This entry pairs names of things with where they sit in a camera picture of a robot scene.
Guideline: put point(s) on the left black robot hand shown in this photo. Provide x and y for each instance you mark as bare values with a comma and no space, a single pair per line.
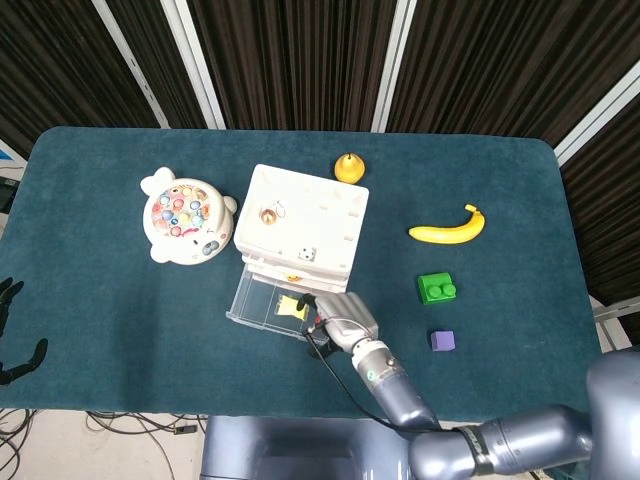
7,300

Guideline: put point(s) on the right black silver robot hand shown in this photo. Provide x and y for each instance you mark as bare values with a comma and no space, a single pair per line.
350,320

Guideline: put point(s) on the clear plastic drawer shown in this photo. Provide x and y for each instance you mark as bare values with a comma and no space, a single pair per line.
255,305

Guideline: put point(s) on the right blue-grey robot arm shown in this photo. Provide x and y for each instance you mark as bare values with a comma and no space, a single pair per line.
395,395

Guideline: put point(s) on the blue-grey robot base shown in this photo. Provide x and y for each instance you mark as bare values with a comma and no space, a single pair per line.
280,450

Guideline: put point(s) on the white plastic drawer organizer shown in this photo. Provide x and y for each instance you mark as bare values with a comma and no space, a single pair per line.
310,215

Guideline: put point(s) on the small yellow item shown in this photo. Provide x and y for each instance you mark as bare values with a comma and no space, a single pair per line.
289,306

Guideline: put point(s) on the small orange item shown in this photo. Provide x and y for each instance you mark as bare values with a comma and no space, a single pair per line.
293,276

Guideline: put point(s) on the white die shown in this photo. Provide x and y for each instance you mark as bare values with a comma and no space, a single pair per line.
306,254

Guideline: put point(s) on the green building block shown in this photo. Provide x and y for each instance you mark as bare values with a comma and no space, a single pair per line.
437,290

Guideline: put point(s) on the purple cube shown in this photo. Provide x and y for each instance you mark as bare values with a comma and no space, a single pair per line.
443,341

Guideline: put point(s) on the yellow banana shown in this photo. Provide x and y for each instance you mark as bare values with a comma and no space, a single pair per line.
450,233

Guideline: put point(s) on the small gold bell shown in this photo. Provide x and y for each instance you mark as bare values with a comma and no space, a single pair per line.
266,216

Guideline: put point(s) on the white blue sign board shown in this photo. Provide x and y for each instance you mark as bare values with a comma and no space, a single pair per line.
7,157

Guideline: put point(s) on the teal table cloth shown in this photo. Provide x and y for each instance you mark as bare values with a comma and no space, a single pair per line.
150,325

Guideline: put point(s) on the yellow pear toy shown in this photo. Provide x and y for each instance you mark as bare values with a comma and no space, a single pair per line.
349,168

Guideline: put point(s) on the white fishing game toy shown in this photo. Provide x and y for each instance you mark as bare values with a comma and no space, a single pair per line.
185,220

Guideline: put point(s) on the black power adapter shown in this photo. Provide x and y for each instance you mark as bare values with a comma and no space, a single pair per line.
184,429

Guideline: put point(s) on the white partition post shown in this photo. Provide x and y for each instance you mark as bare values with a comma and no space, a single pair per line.
195,65
132,65
394,65
600,117

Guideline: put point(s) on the white metal rack frame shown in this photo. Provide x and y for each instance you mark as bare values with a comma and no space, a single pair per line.
612,312

